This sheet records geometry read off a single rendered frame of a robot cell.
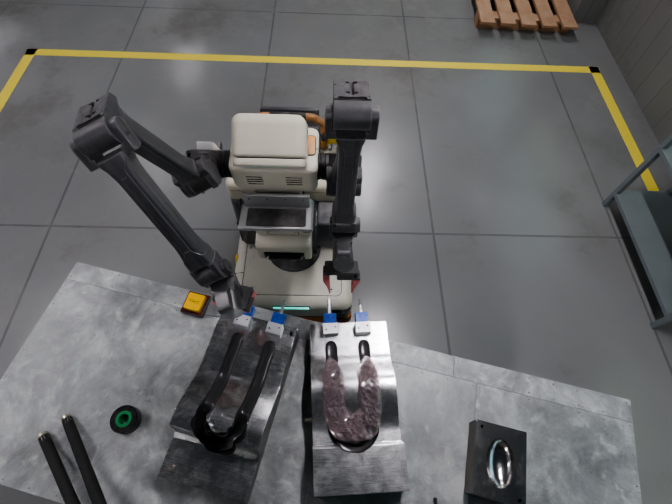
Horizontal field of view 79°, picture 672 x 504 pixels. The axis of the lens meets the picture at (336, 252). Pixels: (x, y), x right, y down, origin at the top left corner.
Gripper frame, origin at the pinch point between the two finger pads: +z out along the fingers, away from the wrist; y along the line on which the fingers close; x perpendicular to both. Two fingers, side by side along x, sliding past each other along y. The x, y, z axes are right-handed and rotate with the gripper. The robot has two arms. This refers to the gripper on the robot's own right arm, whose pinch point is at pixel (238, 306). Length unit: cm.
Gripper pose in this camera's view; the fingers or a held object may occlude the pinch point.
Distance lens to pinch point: 127.4
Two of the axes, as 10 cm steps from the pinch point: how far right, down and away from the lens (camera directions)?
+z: -0.3, 5.1, 8.6
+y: 9.7, 2.1, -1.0
